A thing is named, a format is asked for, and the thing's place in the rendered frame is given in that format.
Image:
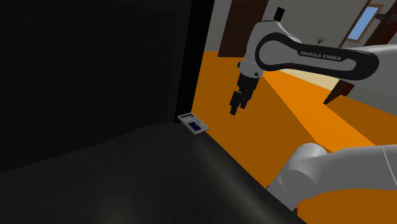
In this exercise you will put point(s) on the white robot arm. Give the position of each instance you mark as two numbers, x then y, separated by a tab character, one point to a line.
313	173

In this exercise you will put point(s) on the white remote control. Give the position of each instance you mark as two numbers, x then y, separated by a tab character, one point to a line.
193	124

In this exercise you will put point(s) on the window with brown frame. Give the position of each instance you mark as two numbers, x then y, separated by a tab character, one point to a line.
363	23

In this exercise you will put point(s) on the small bare-branched plant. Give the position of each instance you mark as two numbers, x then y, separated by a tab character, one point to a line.
320	39

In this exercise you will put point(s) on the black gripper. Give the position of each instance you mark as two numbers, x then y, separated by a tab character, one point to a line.
247	83

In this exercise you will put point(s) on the dark brown open door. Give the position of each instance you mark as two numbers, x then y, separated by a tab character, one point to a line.
339	90

